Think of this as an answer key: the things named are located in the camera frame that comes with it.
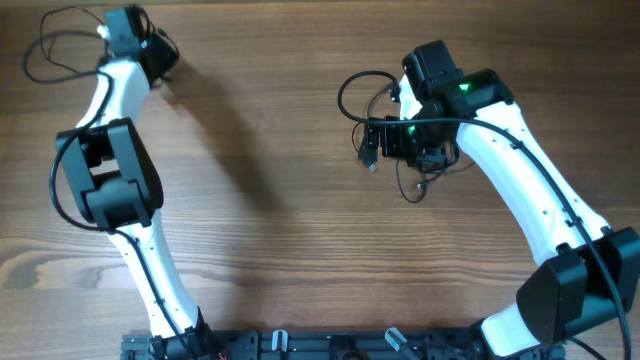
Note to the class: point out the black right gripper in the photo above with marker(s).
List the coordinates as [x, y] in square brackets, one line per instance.
[436, 158]

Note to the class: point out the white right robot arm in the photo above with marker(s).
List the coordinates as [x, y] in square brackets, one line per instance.
[586, 272]

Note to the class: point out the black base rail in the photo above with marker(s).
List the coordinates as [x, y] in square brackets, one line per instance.
[340, 345]

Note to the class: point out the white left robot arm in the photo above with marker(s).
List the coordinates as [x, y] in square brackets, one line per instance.
[118, 191]

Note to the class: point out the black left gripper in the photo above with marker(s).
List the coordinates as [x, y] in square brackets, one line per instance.
[167, 50]

